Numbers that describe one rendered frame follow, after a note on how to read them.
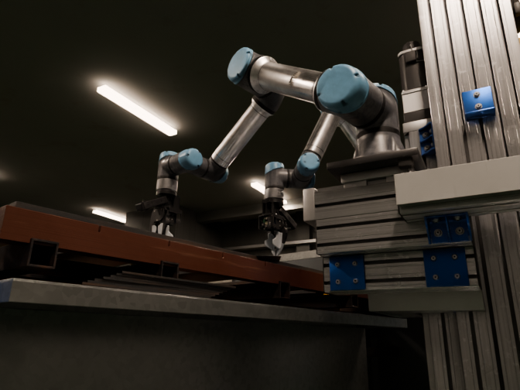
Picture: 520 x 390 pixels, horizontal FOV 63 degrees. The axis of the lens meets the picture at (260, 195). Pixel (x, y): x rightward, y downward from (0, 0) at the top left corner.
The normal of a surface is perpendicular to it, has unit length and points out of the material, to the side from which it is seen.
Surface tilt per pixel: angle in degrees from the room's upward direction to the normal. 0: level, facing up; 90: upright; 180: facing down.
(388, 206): 90
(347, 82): 94
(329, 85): 94
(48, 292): 90
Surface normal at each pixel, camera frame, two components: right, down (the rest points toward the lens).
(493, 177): -0.47, -0.29
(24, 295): 0.77, -0.19
